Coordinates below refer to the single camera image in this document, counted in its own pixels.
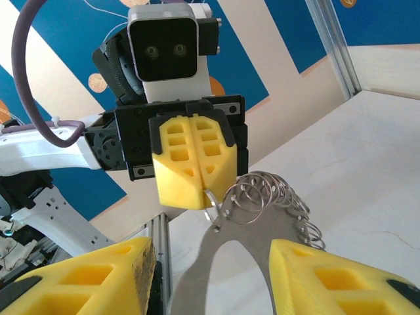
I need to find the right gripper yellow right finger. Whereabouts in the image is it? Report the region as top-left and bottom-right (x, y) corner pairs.
(268, 238), (420, 315)

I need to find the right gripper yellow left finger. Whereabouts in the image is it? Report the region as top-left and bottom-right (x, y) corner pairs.
(0, 238), (164, 315)

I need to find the aluminium frame rail with bases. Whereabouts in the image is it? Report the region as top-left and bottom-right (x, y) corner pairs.
(144, 211), (173, 315)

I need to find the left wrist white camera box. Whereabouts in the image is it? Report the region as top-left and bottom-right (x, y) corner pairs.
(127, 2), (213, 103)

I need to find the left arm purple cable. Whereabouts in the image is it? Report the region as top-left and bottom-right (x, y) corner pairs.
(0, 0), (85, 148)

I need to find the left aluminium corner post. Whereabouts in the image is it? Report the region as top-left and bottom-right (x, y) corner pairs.
(304, 0), (364, 99)

